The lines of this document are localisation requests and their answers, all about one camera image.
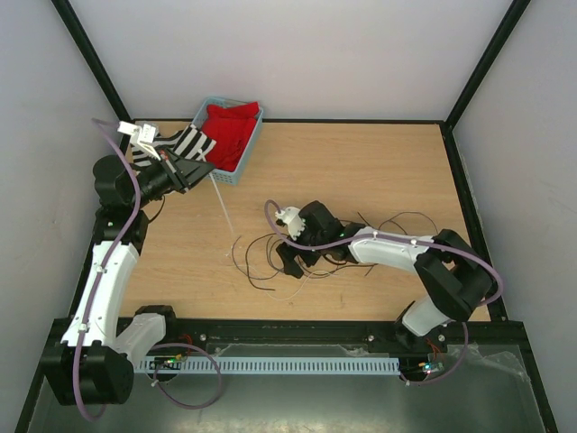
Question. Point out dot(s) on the black white striped cloth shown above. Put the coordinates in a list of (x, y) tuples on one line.
[(189, 143)]

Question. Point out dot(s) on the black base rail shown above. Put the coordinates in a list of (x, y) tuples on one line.
[(375, 336)]

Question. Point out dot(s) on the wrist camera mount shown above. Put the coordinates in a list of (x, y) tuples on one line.
[(290, 218), (141, 137)]

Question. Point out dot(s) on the red cloth in basket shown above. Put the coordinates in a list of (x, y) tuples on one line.
[(232, 128)]

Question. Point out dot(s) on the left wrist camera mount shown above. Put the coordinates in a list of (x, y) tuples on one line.
[(141, 137)]

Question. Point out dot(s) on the light blue cable duct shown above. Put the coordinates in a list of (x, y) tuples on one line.
[(240, 365)]

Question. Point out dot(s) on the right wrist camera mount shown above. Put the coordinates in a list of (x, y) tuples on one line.
[(290, 218)]

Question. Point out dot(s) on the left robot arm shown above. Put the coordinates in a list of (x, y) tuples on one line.
[(94, 361)]

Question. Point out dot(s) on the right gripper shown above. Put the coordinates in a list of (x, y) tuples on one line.
[(288, 253)]

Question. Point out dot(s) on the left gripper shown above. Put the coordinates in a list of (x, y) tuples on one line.
[(184, 173)]

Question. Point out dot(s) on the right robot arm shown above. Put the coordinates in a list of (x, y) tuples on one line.
[(455, 278)]

